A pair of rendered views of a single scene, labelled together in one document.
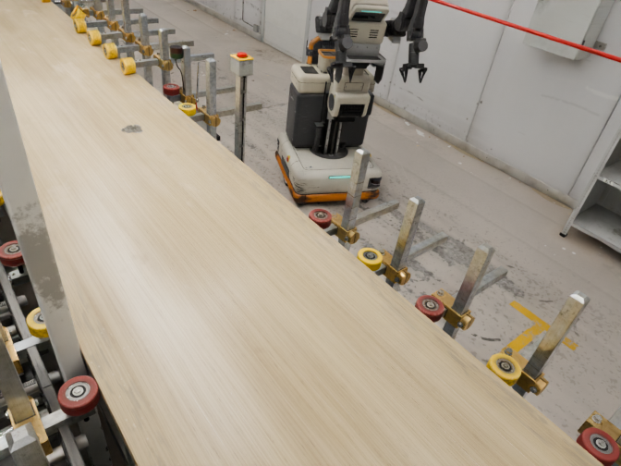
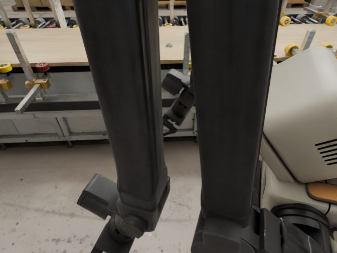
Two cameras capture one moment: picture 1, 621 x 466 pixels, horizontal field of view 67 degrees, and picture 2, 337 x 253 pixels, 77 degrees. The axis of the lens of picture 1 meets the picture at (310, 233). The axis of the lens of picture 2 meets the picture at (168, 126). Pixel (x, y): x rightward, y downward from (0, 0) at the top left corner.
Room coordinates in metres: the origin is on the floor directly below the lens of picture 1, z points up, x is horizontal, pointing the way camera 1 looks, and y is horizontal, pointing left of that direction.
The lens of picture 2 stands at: (2.87, -0.52, 1.53)
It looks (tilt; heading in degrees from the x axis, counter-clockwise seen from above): 41 degrees down; 130
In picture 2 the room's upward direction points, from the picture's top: straight up
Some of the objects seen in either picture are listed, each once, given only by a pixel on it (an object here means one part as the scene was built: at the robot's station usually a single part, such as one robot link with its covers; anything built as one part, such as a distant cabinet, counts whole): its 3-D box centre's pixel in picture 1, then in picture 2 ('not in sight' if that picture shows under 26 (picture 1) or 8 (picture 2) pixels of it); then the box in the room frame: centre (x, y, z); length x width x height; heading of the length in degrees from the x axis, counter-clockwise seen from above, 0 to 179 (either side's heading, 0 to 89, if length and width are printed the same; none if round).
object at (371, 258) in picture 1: (367, 267); (7, 72); (1.16, -0.20, 0.85); 0.08 x 0.08 x 0.11
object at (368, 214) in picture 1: (357, 219); (34, 91); (1.48, -0.17, 0.82); 0.43 x 0.03 x 0.04; 133
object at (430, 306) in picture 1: (425, 317); not in sight; (0.98, -0.37, 0.85); 0.08 x 0.08 x 0.11
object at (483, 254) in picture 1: (459, 308); not in sight; (1.03, -0.47, 0.87); 0.04 x 0.04 x 0.48; 43
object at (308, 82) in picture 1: (331, 104); not in sight; (3.17, -0.01, 0.59); 0.55 x 0.34 x 0.83; 110
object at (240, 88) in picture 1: (240, 124); not in sight; (1.93, 0.38, 0.93); 0.05 x 0.05 x 0.45; 43
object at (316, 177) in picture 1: (326, 164); not in sight; (3.08, -0.04, 0.16); 0.67 x 0.64 x 0.25; 20
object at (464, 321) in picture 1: (451, 310); not in sight; (1.04, -0.46, 0.84); 0.14 x 0.06 x 0.05; 43
